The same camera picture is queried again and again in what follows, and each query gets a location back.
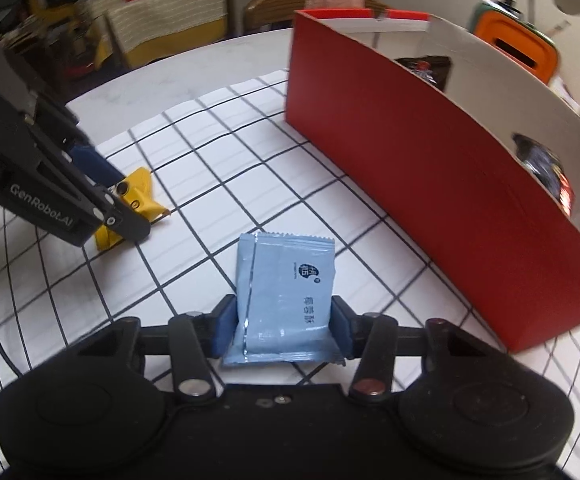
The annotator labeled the yellow sofa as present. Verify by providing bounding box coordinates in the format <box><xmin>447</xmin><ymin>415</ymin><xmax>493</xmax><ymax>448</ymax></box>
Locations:
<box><xmin>77</xmin><ymin>0</ymin><xmax>228</xmax><ymax>69</ymax></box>

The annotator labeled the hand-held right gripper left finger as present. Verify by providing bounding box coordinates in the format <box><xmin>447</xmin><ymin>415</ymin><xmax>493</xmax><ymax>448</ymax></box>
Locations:
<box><xmin>77</xmin><ymin>294</ymin><xmax>237</xmax><ymax>402</ymax></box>

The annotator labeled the brown chocolate candy packet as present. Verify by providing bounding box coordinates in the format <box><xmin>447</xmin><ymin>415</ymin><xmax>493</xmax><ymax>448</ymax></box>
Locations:
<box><xmin>395</xmin><ymin>55</ymin><xmax>452</xmax><ymax>92</ymax></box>

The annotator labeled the dark red snack packet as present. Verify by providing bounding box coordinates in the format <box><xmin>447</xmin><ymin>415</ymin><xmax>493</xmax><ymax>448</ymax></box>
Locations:
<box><xmin>512</xmin><ymin>132</ymin><xmax>576</xmax><ymax>218</ymax></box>

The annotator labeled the white black checked tablecloth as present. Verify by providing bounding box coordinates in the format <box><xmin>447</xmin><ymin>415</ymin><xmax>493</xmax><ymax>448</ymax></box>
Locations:
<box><xmin>0</xmin><ymin>67</ymin><xmax>580</xmax><ymax>461</ymax></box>

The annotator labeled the orange green storage box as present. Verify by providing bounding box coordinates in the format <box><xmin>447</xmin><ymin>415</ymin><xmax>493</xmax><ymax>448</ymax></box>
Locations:
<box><xmin>472</xmin><ymin>2</ymin><xmax>560</xmax><ymax>86</ymax></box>

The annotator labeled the red cardboard box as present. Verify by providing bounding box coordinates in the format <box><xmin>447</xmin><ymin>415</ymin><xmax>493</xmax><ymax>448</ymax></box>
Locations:
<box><xmin>284</xmin><ymin>7</ymin><xmax>580</xmax><ymax>354</ymax></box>

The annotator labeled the wooden chair with towel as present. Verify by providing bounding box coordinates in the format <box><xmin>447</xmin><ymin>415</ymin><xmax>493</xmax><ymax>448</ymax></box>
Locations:
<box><xmin>242</xmin><ymin>0</ymin><xmax>391</xmax><ymax>37</ymax></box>

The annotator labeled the light blue snack packet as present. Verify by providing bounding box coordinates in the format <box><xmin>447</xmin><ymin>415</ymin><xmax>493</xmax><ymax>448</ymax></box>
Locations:
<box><xmin>222</xmin><ymin>231</ymin><xmax>347</xmax><ymax>367</ymax></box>

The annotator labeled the small yellow snack packet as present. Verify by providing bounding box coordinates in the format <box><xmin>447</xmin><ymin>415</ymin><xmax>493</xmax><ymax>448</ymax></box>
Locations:
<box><xmin>94</xmin><ymin>166</ymin><xmax>171</xmax><ymax>252</ymax></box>

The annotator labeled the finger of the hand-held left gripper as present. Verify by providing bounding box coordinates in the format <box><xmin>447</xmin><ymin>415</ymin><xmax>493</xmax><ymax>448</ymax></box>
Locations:
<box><xmin>37</xmin><ymin>127</ymin><xmax>152</xmax><ymax>242</ymax></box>
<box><xmin>27</xmin><ymin>92</ymin><xmax>127</xmax><ymax>190</ymax></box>

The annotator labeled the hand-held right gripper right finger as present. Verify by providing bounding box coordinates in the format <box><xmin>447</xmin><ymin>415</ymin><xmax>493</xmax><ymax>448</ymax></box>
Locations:
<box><xmin>331</xmin><ymin>295</ymin><xmax>496</xmax><ymax>397</ymax></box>

